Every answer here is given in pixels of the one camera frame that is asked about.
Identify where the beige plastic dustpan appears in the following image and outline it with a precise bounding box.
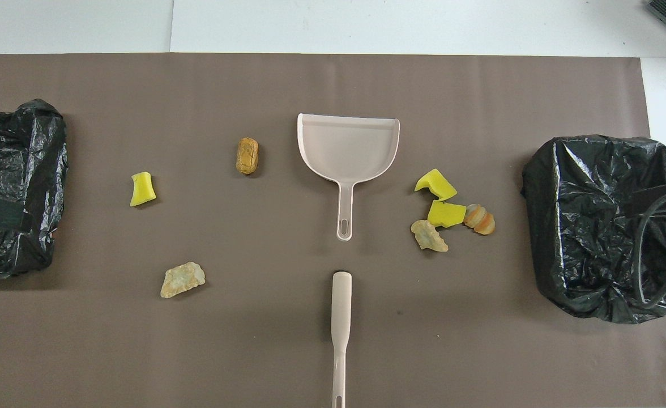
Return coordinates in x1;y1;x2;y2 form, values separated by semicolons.
297;113;400;242

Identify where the brown toy bread loaf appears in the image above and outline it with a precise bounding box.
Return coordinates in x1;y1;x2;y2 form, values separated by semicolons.
236;137;259;176

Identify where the pale flaky toy pastry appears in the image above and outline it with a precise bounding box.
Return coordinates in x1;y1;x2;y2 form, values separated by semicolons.
411;219;449;252

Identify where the beige handled black bristle brush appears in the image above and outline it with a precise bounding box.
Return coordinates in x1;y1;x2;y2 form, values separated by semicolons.
331;271;352;408

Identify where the yellow wedge sponge piece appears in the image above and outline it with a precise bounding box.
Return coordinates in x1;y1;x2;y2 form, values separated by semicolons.
414;168;458;202

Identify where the yellow blocky sponge piece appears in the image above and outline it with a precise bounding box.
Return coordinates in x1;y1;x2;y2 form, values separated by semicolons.
427;199;468;229

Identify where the striped orange toy croissant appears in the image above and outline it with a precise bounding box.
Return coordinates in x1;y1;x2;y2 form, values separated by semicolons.
463;203;496;236

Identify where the toy croissant pale underside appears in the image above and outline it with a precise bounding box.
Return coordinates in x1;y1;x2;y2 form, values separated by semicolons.
160;261;206;299

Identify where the small curved yellow sponge piece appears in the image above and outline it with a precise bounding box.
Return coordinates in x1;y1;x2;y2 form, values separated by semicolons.
130;172;156;207

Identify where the bin lined with black bag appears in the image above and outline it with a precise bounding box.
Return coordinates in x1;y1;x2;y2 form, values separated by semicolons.
0;99;68;278
521;135;666;325

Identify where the brown paper table mat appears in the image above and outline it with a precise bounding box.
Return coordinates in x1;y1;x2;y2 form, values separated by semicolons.
0;53;666;408

